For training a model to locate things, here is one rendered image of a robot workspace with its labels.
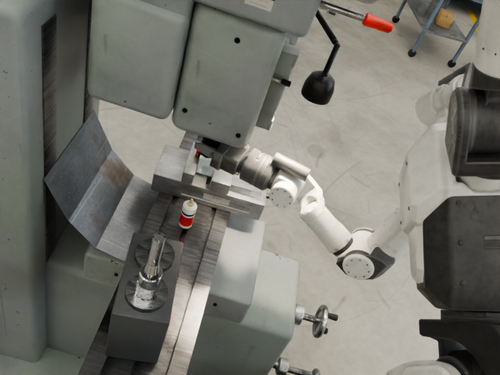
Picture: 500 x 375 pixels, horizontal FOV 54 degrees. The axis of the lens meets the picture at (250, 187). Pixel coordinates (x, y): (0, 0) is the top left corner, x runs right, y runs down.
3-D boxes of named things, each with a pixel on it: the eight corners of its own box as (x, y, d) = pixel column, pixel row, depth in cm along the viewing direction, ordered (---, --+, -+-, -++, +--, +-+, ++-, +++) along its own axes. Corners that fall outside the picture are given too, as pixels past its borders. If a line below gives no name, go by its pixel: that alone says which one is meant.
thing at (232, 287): (257, 242, 175) (267, 220, 167) (241, 327, 150) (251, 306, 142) (122, 199, 172) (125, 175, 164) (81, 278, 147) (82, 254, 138)
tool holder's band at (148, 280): (163, 284, 99) (164, 281, 99) (139, 284, 98) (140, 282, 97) (161, 265, 102) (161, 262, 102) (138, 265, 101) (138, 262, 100)
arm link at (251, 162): (235, 124, 128) (275, 145, 127) (226, 152, 135) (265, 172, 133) (213, 148, 119) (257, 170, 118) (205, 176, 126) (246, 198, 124)
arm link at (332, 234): (309, 210, 132) (353, 262, 135) (299, 232, 124) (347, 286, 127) (339, 192, 126) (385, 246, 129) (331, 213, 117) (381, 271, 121)
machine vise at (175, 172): (263, 188, 166) (273, 165, 159) (258, 220, 155) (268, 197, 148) (162, 159, 163) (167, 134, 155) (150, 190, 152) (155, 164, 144)
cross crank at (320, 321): (327, 318, 180) (338, 301, 172) (324, 347, 171) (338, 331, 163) (285, 306, 179) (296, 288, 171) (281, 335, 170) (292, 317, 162)
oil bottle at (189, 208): (193, 221, 148) (200, 196, 140) (190, 231, 145) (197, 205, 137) (180, 216, 147) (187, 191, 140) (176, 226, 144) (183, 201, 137)
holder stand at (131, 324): (171, 285, 130) (185, 238, 116) (157, 364, 114) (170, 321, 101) (126, 277, 128) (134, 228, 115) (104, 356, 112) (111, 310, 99)
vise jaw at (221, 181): (234, 164, 160) (237, 155, 157) (227, 195, 149) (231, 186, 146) (216, 158, 160) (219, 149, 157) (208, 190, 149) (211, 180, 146)
